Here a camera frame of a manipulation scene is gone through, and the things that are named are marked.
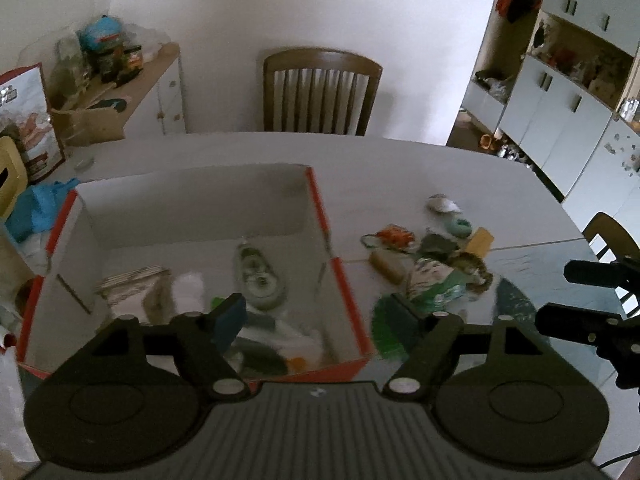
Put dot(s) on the green plastic plant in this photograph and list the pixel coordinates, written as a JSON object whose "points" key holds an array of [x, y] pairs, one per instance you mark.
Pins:
{"points": [[387, 330]]}

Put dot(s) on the stack of paper booklets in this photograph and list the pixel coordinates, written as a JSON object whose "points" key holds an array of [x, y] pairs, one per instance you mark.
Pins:
{"points": [[129, 285]]}

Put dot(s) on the white wall cabinet unit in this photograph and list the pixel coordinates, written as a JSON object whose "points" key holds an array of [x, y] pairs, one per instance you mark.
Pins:
{"points": [[560, 100]]}

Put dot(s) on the yellow tissue box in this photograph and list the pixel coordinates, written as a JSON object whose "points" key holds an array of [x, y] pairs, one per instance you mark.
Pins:
{"points": [[10, 175]]}

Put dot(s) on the printed red paper bag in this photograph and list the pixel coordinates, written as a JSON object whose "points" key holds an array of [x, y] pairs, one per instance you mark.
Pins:
{"points": [[27, 120]]}

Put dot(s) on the blue cloth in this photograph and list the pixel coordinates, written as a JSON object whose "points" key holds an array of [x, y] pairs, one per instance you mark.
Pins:
{"points": [[40, 207]]}

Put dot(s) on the green printed packet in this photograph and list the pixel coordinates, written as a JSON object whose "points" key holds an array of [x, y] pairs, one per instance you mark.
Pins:
{"points": [[432, 282]]}

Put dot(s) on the small glass dish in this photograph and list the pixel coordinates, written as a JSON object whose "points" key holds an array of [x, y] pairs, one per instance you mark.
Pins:
{"points": [[84, 163]]}

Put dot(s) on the white plastic bag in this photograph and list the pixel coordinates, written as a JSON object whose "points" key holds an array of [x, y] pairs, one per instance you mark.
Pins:
{"points": [[11, 400]]}

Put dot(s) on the dark item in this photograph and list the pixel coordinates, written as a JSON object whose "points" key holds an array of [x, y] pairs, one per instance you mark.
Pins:
{"points": [[440, 245]]}

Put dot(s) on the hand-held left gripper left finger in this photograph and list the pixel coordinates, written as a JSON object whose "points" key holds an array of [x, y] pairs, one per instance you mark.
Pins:
{"points": [[231, 316]]}

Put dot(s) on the correction tape dispenser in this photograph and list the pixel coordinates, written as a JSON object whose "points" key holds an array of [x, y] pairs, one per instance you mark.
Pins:
{"points": [[257, 277]]}

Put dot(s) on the open brown cardboard box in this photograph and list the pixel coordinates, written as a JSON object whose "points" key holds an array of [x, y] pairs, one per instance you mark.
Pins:
{"points": [[87, 120]]}

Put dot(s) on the white cardboard box red edges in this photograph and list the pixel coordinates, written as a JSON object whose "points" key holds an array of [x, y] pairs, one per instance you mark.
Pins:
{"points": [[200, 220]]}

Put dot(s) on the tan rectangular block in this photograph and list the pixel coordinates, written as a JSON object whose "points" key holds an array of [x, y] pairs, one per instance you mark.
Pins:
{"points": [[387, 262]]}

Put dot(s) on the yellow block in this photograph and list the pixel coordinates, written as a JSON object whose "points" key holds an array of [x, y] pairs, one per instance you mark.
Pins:
{"points": [[480, 242]]}

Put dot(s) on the wooden slatted chair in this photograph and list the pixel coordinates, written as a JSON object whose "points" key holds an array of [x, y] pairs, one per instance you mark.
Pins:
{"points": [[320, 92]]}

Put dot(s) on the white sideboard wooden top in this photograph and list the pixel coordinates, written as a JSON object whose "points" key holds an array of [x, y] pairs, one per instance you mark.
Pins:
{"points": [[155, 95]]}

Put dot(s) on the dark glass jar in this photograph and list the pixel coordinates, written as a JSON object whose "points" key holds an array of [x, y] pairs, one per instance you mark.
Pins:
{"points": [[107, 63]]}

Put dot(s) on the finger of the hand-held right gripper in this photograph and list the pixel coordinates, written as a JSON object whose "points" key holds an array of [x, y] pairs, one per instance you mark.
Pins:
{"points": [[592, 272], [570, 321]]}

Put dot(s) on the teal pencil sharpener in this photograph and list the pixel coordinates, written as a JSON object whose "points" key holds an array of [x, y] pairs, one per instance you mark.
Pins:
{"points": [[459, 226]]}

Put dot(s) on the white roll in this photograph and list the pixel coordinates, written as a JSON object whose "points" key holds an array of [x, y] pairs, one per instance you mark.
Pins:
{"points": [[187, 289]]}

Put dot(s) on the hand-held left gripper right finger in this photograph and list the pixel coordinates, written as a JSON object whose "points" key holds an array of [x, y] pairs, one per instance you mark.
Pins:
{"points": [[404, 319]]}

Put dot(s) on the orange red shelf items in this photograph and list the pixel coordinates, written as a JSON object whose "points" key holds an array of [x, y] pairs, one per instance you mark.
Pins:
{"points": [[517, 2]]}

